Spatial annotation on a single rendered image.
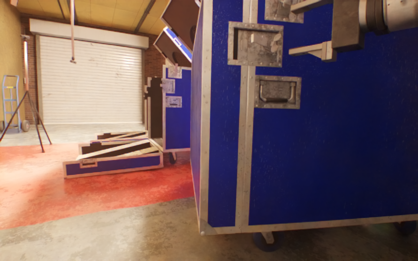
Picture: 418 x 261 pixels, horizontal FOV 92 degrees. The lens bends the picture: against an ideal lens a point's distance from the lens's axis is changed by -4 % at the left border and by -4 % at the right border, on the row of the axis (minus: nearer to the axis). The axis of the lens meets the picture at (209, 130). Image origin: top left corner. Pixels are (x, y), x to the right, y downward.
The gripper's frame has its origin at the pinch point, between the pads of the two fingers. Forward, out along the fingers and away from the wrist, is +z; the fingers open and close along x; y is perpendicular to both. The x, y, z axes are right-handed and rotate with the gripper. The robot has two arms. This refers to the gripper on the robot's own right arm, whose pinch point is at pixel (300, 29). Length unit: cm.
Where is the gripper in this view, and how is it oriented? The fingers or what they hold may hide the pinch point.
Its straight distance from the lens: 60.0
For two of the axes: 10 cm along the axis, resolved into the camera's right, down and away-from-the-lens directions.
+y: -7.5, 0.5, -6.5
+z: -6.6, -0.9, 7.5
